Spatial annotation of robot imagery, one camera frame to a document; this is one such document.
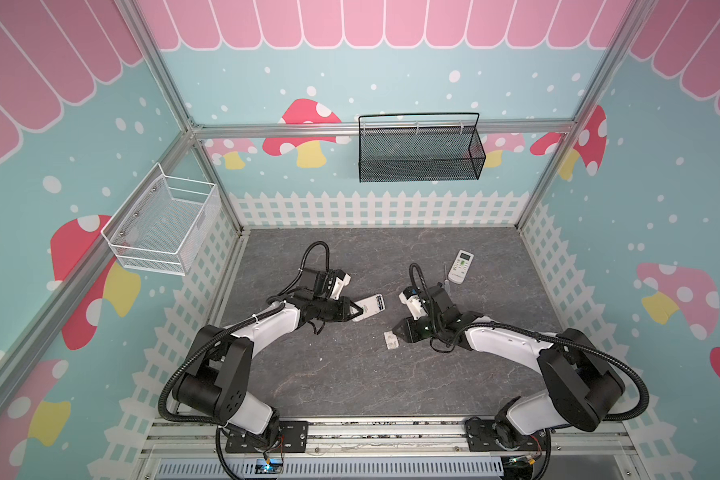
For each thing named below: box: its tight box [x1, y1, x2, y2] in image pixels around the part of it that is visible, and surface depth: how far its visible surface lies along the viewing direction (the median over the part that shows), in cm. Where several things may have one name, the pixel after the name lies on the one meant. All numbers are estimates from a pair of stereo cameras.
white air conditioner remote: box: [447, 249, 475, 285], surface depth 108 cm
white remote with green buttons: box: [352, 294, 386, 322], surface depth 93 cm
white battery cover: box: [383, 331, 399, 349], surface depth 91 cm
